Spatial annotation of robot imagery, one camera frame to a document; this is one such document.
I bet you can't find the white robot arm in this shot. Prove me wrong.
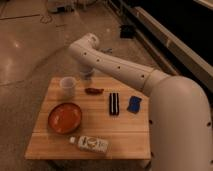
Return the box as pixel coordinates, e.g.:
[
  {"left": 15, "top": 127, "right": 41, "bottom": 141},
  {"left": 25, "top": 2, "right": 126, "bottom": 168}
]
[{"left": 69, "top": 33, "right": 213, "bottom": 171}]

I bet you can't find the red chili pepper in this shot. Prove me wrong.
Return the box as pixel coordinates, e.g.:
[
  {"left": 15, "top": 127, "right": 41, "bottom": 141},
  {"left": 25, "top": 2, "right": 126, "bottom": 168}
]
[{"left": 85, "top": 88, "right": 104, "bottom": 95}]

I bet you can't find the white ceramic cup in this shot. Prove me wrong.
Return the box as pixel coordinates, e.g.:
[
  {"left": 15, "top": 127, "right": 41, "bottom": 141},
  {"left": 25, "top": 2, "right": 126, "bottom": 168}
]
[{"left": 59, "top": 77, "right": 76, "bottom": 97}]

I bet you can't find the black striped block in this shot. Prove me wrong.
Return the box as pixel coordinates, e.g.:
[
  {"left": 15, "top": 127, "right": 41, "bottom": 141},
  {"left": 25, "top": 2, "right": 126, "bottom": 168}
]
[{"left": 109, "top": 93, "right": 119, "bottom": 115}]

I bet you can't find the wooden folding table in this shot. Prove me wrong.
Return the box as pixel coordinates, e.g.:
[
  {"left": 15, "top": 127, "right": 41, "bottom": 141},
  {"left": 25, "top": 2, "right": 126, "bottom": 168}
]
[{"left": 25, "top": 77, "right": 151, "bottom": 160}]

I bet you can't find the orange plate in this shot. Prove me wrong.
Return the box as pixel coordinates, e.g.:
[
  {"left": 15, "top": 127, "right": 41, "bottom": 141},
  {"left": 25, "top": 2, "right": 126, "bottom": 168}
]
[{"left": 47, "top": 103, "right": 82, "bottom": 134}]

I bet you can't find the blue sponge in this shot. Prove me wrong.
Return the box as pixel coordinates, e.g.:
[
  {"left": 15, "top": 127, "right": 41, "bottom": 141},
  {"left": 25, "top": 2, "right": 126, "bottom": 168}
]
[{"left": 127, "top": 96, "right": 142, "bottom": 113}]

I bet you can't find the black box on floor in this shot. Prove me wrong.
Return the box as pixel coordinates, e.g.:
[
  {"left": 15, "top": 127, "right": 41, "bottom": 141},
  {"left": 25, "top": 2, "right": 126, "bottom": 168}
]
[{"left": 120, "top": 25, "right": 135, "bottom": 38}]

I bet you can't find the grey device on floor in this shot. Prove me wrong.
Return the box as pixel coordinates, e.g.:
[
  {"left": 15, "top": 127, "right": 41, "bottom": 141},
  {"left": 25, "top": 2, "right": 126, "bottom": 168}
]
[{"left": 46, "top": 0, "right": 74, "bottom": 13}]

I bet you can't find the clear plastic bottle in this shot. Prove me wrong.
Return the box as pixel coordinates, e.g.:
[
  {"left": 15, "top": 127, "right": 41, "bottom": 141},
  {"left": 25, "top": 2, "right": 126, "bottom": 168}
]
[{"left": 69, "top": 136, "right": 109, "bottom": 154}]

